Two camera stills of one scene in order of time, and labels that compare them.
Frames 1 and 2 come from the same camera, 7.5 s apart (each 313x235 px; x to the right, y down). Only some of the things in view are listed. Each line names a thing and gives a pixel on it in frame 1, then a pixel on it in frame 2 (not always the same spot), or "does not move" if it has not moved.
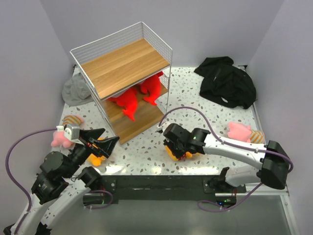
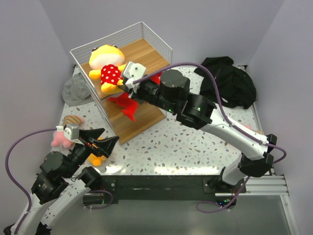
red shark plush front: [129, 100] does not move
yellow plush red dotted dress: [187, 154] → [108, 60]
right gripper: [169, 143] → [137, 92]
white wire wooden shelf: [128, 74] does not move
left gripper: [105, 146] does not move
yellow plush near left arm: [96, 160] does not move
